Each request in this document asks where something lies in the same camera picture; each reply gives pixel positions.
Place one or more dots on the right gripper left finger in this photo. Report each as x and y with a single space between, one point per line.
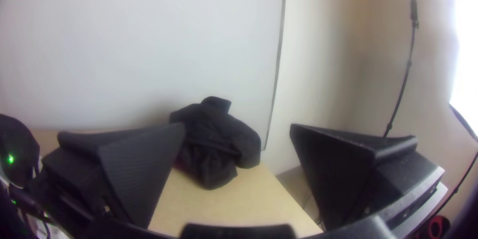
127 171

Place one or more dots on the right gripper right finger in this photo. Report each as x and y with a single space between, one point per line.
343 171

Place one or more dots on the pile of folded clothes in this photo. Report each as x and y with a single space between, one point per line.
216 145

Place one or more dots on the black stand pole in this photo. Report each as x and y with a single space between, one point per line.
410 59

